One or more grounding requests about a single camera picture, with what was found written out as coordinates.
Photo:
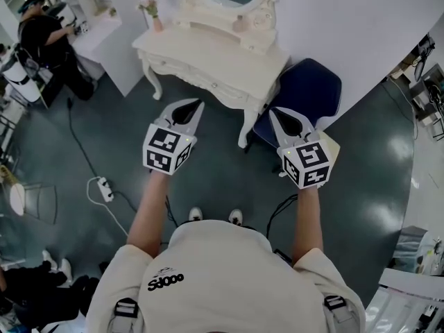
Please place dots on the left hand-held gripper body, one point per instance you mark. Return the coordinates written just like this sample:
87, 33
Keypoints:
163, 153

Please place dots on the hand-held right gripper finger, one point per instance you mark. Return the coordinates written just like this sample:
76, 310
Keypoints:
280, 132
301, 120

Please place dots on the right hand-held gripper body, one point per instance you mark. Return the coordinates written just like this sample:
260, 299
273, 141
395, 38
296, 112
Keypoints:
310, 165

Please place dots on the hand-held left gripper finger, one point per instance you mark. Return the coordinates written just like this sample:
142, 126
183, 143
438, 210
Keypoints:
196, 121
170, 108

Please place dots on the person's left forearm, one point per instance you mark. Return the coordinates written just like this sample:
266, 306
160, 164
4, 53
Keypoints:
151, 213

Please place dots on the person's right forearm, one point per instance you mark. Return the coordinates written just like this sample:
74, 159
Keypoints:
307, 224

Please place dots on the white dressing table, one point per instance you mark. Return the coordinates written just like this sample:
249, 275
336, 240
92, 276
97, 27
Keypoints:
208, 52

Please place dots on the beige square box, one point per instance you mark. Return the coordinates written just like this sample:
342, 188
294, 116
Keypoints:
333, 151

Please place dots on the dark blue chair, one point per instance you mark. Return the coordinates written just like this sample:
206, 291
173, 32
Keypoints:
312, 89

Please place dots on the white power strip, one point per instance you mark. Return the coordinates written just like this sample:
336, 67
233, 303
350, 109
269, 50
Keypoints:
104, 187

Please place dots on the person's left white shoe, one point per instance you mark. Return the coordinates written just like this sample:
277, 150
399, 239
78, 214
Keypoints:
196, 213

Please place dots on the person's white shoe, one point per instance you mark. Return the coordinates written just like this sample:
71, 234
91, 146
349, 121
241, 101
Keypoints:
236, 216
196, 213

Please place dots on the white cabinet desk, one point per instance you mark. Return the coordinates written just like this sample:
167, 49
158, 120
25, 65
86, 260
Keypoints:
114, 47

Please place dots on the pink vase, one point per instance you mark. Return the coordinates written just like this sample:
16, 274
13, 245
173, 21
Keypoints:
158, 24

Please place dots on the person's right white shoe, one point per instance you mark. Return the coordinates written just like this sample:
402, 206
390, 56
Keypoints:
236, 216

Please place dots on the black waist device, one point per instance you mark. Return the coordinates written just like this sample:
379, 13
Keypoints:
282, 256

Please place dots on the pink flower bouquet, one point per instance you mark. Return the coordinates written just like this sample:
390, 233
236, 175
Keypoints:
150, 7

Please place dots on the cluttered office desk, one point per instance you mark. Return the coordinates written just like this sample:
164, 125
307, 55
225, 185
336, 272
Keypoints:
428, 89

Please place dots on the person's cream shirt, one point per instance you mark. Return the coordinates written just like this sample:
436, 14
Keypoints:
222, 276

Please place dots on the white cylinder appliance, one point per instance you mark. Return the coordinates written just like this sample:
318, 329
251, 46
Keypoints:
21, 80

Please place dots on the cluttered workbench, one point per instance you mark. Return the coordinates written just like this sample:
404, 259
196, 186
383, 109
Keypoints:
412, 283

